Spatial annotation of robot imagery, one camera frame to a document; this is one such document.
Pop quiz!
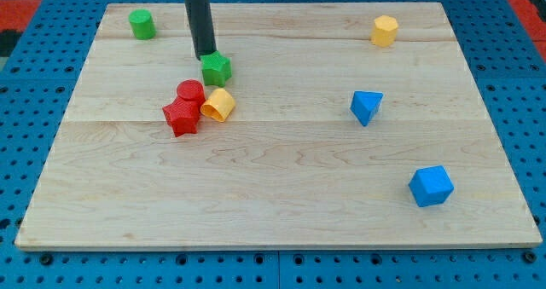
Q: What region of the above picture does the red star block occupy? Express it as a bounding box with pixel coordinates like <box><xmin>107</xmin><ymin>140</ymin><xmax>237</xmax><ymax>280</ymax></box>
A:
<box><xmin>162</xmin><ymin>97</ymin><xmax>200</xmax><ymax>137</ymax></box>

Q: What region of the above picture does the yellow hexagon block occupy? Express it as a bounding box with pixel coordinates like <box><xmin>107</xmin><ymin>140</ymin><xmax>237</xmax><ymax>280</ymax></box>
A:
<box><xmin>370</xmin><ymin>15</ymin><xmax>398</xmax><ymax>47</ymax></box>

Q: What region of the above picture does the light wooden board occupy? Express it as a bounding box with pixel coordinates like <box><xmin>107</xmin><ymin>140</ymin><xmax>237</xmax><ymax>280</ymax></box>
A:
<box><xmin>15</xmin><ymin>3</ymin><xmax>543</xmax><ymax>251</ymax></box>

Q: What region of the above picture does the blue cube block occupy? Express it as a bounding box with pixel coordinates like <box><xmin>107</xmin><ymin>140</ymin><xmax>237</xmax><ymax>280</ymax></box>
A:
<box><xmin>409</xmin><ymin>165</ymin><xmax>455</xmax><ymax>207</ymax></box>

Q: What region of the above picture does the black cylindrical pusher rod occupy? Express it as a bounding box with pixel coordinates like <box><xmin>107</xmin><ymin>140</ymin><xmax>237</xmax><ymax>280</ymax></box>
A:
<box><xmin>184</xmin><ymin>0</ymin><xmax>217</xmax><ymax>60</ymax></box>

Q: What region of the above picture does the blue triangle block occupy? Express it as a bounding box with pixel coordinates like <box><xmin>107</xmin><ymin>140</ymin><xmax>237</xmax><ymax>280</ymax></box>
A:
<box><xmin>350</xmin><ymin>91</ymin><xmax>384</xmax><ymax>126</ymax></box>

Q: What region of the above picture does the red cylinder block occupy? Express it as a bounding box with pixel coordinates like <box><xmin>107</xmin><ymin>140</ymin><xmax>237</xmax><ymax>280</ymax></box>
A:
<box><xmin>176</xmin><ymin>79</ymin><xmax>206</xmax><ymax>104</ymax></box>

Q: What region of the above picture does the green star block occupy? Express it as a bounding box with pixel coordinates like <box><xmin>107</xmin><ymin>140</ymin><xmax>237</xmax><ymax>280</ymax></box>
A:
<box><xmin>200</xmin><ymin>51</ymin><xmax>232</xmax><ymax>88</ymax></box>

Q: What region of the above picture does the green cylinder block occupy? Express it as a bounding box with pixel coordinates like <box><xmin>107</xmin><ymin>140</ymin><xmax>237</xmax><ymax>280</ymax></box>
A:
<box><xmin>128</xmin><ymin>9</ymin><xmax>156</xmax><ymax>40</ymax></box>

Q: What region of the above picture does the yellow half-cylinder block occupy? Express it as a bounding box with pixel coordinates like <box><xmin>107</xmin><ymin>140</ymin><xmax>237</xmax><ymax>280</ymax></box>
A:
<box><xmin>200</xmin><ymin>88</ymin><xmax>236</xmax><ymax>122</ymax></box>

